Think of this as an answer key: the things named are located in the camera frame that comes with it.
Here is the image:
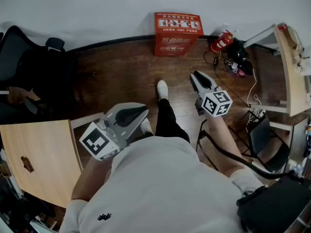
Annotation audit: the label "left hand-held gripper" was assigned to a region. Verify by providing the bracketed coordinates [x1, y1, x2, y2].
[79, 102, 150, 162]

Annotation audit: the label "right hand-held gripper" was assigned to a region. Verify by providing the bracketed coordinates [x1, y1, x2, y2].
[190, 70, 233, 118]

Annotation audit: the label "red fire equipment box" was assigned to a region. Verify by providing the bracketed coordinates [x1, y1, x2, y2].
[154, 12, 205, 36]

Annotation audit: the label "person's right forearm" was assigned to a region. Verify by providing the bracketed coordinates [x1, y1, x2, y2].
[207, 113, 246, 179]

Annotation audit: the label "person's left forearm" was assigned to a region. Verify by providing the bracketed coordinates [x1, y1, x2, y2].
[71, 151, 115, 201]

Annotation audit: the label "red fire extinguisher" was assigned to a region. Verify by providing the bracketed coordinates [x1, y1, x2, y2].
[210, 30, 235, 53]

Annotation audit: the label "person's left white shoe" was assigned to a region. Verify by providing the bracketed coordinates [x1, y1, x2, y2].
[140, 117, 154, 134]

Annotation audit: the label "person's white shoe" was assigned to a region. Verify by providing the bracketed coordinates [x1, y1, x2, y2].
[157, 80, 169, 100]
[140, 117, 154, 134]

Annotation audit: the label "person's black trousers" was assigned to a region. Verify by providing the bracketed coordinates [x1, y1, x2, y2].
[132, 98, 190, 143]

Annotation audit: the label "person's right white shoe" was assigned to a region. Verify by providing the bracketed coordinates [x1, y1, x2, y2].
[157, 80, 169, 100]

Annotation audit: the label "black bag with gear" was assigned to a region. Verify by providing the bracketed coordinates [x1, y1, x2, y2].
[224, 39, 255, 78]

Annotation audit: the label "white power strip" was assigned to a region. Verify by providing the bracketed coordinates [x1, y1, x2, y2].
[249, 108, 267, 121]

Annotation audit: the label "person's white shirt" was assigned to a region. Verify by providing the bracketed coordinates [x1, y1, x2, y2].
[59, 136, 265, 233]

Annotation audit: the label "black folding chair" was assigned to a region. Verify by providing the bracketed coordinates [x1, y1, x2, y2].
[227, 115, 291, 173]

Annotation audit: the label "light wooden table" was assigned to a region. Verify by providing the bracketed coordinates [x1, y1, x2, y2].
[0, 119, 84, 209]

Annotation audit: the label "black mesh office chair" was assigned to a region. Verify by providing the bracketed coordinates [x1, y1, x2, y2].
[0, 25, 82, 122]

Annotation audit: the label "small brown object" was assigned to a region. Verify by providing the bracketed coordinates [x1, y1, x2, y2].
[20, 155, 35, 173]

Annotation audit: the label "black backpack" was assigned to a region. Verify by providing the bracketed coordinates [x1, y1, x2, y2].
[236, 175, 311, 233]

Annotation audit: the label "pile of dark equipment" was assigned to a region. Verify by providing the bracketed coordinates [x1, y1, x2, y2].
[0, 149, 59, 233]

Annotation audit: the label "thin black floor cable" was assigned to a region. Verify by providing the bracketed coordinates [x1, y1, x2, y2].
[203, 49, 249, 107]

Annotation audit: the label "white cable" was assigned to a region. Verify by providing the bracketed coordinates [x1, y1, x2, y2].
[245, 68, 262, 113]

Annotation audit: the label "thick black hose cable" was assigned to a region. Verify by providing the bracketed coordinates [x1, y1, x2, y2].
[196, 119, 296, 180]

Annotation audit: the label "white wooden desk frame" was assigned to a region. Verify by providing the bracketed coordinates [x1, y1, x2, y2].
[243, 23, 311, 132]

